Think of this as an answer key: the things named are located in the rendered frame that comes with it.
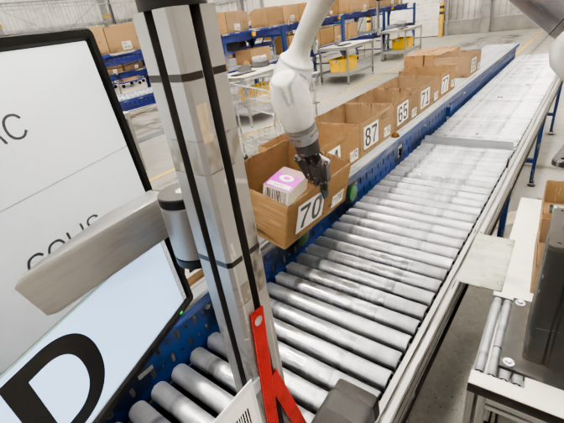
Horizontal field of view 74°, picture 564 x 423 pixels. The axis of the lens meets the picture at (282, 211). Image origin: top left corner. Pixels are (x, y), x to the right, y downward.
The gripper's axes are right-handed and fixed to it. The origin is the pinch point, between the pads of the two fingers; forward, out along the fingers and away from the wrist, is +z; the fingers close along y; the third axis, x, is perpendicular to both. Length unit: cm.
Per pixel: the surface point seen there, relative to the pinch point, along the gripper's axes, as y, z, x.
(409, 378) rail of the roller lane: 44, 13, -42
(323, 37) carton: -444, 255, 681
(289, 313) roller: 5.9, 13.9, -39.2
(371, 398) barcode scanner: 49, -30, -60
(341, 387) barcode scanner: 45, -30, -61
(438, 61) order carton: -41, 87, 241
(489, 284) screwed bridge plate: 52, 26, -2
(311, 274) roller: 1.5, 20.6, -21.1
